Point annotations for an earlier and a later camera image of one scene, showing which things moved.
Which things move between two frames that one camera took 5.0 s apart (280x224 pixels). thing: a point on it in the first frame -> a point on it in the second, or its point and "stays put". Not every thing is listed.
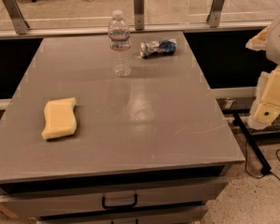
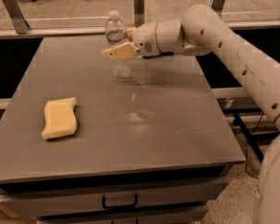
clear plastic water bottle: (119, 41) stays put
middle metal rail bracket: (139, 8) stays put
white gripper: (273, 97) -> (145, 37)
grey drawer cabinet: (152, 147) stays put
